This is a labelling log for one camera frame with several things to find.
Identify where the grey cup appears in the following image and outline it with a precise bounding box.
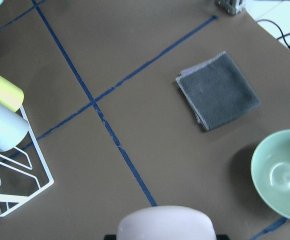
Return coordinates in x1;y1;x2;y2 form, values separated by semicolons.
0;104;29;152

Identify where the white wire cup rack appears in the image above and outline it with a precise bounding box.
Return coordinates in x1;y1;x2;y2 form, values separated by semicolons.
0;104;54;218

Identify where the yellow cup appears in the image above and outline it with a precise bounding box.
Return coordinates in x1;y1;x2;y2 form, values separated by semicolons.
0;76;24;112

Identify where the grey folded cloth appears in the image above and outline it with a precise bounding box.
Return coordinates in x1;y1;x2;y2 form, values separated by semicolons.
176;51;261;131

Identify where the mint green bowl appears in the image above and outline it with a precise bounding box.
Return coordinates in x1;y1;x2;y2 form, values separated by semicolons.
251;129;290;219

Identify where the pink cup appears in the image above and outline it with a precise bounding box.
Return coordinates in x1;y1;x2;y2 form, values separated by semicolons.
116;205;217;240

